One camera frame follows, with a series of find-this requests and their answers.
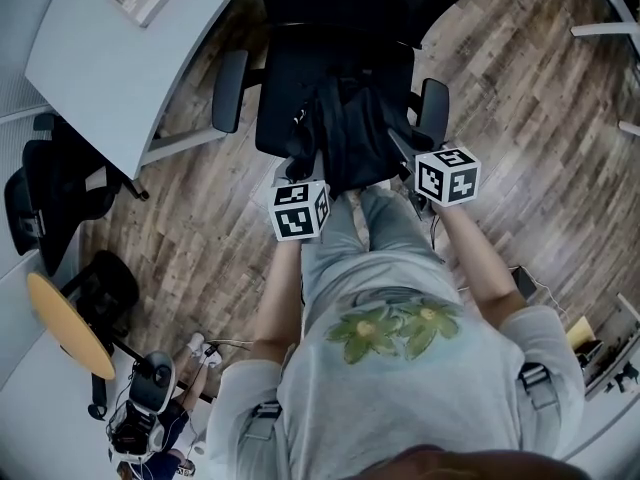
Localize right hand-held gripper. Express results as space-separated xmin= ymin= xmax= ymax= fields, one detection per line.
xmin=387 ymin=127 xmax=483 ymax=220

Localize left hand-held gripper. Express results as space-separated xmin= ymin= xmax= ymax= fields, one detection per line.
xmin=267 ymin=151 xmax=333 ymax=244

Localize black bag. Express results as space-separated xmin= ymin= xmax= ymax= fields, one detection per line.
xmin=287 ymin=74 xmax=407 ymax=195

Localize person's left forearm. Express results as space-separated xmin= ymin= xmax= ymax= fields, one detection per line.
xmin=248 ymin=239 xmax=307 ymax=365

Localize person's right forearm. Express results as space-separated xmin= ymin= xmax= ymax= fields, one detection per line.
xmin=431 ymin=203 xmax=527 ymax=325

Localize black mesh office chair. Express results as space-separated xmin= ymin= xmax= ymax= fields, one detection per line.
xmin=3 ymin=112 xmax=151 ymax=278

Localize person's grey trousers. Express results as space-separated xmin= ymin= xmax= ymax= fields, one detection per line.
xmin=299 ymin=186 xmax=449 ymax=319

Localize black box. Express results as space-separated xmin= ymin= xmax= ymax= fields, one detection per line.
xmin=508 ymin=264 xmax=540 ymax=300

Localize black swivel stool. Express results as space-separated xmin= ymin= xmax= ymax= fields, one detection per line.
xmin=59 ymin=249 xmax=142 ymax=355

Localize yellow container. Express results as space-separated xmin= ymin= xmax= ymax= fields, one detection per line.
xmin=566 ymin=316 xmax=597 ymax=355

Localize person's grey flower-print shirt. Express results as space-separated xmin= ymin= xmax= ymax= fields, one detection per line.
xmin=205 ymin=255 xmax=587 ymax=480

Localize white desk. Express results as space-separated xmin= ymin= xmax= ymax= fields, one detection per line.
xmin=23 ymin=0 xmax=251 ymax=182

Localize grey shelf cart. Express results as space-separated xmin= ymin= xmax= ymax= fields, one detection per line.
xmin=573 ymin=292 xmax=640 ymax=402

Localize round yellow table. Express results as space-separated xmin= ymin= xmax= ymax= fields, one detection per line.
xmin=26 ymin=271 xmax=118 ymax=381

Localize grey shoulder strap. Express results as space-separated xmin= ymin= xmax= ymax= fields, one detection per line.
xmin=243 ymin=400 xmax=285 ymax=442
xmin=516 ymin=361 xmax=562 ymax=411

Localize white table frame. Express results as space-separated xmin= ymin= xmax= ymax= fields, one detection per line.
xmin=569 ymin=0 xmax=640 ymax=55

